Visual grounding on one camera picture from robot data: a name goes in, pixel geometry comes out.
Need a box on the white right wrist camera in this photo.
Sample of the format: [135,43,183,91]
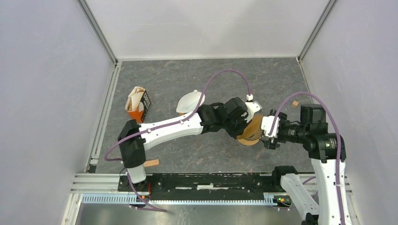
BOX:
[260,116,280,138]

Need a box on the wooden ring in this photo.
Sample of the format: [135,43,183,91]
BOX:
[236,136,262,147]

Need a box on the white paper coffee filter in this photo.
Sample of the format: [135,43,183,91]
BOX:
[176,90,202,115]

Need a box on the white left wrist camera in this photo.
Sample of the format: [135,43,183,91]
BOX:
[245,94,262,122]

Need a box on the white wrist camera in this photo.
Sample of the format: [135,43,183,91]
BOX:
[260,116,280,138]
[245,94,262,122]

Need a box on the grey ribbed coffee dripper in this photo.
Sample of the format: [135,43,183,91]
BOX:
[245,129,263,141]

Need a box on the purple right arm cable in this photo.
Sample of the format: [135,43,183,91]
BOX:
[268,91,346,225]

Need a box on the small wooden cube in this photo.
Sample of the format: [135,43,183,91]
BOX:
[291,101,299,108]

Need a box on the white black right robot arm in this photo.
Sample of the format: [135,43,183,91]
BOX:
[260,104,352,225]

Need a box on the orange black coffee filter box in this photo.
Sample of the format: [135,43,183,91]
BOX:
[125,86,152,123]

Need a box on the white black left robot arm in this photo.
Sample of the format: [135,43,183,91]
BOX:
[118,97,261,191]

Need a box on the small wooden rectangular block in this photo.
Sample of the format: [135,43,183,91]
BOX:
[144,159,160,167]

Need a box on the brown paper coffee filter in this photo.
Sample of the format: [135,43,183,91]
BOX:
[237,115,263,141]

